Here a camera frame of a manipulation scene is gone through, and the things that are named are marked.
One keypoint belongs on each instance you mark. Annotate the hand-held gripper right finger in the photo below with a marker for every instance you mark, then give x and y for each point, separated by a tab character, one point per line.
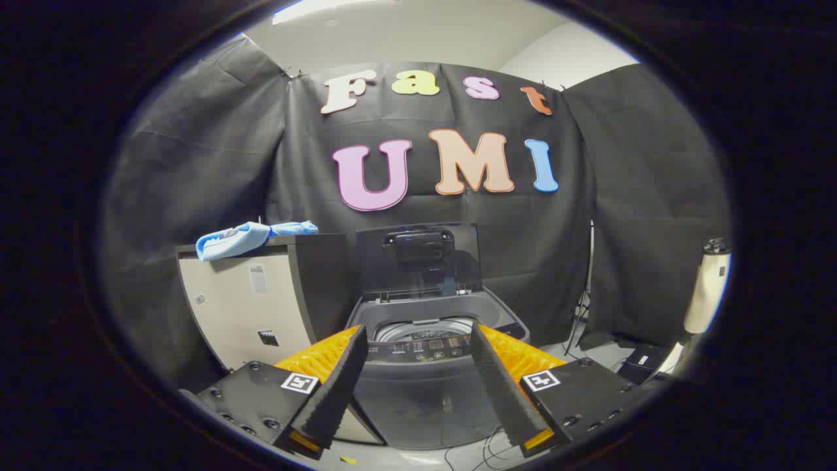
500	386

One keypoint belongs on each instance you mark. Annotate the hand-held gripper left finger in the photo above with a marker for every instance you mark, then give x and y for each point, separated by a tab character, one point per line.
340	386

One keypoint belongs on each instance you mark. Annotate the grey washing machine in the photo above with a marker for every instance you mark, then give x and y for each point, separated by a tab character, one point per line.
425	399

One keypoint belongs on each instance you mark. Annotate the light blue garment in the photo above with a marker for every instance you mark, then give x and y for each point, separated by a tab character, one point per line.
239	239

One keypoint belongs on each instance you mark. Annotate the beige cabinet with dark top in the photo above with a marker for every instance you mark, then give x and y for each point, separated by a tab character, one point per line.
235	314

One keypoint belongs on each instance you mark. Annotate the backdrop stand pole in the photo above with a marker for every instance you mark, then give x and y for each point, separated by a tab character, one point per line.
586	288

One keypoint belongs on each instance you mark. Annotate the black box on floor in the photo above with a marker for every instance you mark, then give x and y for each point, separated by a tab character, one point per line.
644	365

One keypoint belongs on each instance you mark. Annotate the black backdrop cloth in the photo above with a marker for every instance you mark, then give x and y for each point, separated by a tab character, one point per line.
523	229

